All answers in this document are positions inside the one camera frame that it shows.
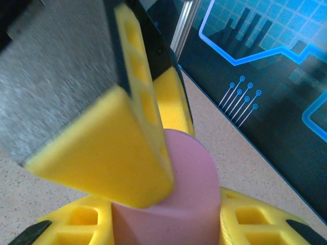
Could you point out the purple earbud charging case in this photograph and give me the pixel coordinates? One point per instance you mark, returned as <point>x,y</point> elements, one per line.
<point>194,191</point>

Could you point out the aluminium corner post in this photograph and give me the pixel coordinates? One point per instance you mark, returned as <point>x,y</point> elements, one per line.
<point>185,23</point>

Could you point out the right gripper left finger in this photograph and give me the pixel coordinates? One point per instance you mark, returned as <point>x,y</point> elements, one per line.
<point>76,224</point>

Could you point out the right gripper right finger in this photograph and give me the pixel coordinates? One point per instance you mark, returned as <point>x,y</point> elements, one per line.
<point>255,224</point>

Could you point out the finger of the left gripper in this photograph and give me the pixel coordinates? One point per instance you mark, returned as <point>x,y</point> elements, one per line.
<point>173,102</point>
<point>89,127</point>

